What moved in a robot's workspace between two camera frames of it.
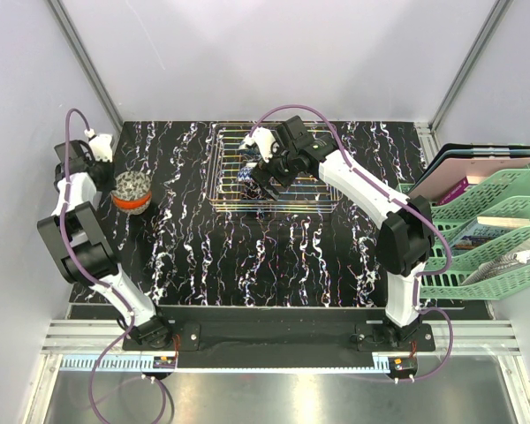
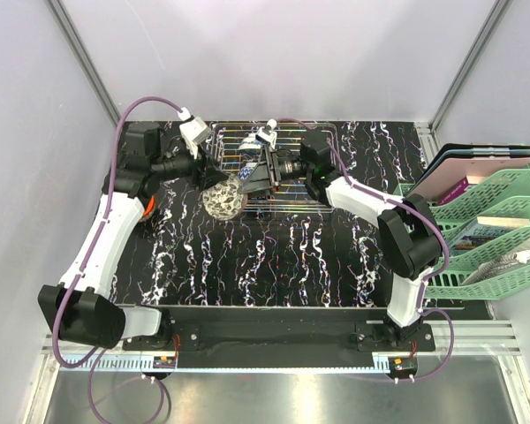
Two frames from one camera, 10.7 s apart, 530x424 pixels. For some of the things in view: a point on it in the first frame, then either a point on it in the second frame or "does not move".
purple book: (461, 188) does not move
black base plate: (315, 329) does not move
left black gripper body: (105, 171) -> (184, 164)
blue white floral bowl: (244, 174) -> (250, 142)
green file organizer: (491, 243) does not move
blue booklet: (477, 237) does not move
